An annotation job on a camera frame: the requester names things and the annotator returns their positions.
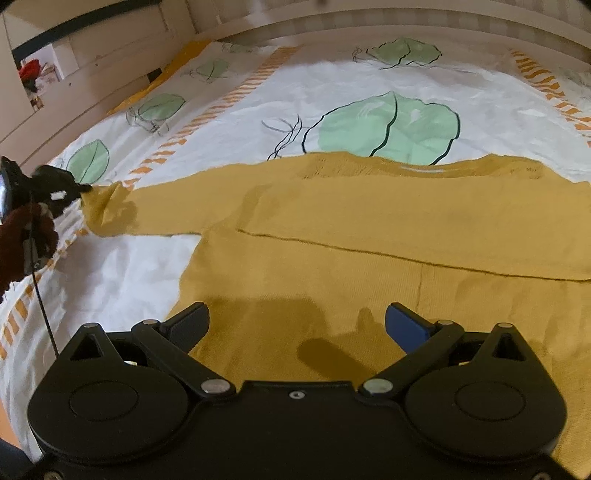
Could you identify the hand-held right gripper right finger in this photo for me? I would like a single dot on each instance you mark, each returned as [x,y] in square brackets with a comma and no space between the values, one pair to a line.
[406,328]

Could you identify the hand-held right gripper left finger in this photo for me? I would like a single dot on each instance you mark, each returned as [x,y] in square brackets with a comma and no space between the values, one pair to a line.
[190,324]

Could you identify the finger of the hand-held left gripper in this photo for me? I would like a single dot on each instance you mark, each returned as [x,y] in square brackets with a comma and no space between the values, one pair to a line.
[60,181]
[60,206]

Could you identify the yellow knit sweater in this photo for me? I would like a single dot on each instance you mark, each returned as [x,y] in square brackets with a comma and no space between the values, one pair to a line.
[351,217]

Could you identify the red item on shelf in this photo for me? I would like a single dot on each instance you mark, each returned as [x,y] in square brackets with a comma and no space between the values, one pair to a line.
[30,69]

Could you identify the yellow bed sheet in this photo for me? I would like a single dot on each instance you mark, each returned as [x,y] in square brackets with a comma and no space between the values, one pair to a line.
[138,94]

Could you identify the white cabinet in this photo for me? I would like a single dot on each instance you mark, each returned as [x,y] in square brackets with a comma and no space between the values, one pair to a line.
[92,50]

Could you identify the white leaf-print blanket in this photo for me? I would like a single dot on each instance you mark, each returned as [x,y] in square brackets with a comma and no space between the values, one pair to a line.
[323,87]

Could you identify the beige bed headboard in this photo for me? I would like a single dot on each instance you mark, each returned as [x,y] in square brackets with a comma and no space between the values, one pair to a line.
[369,23]

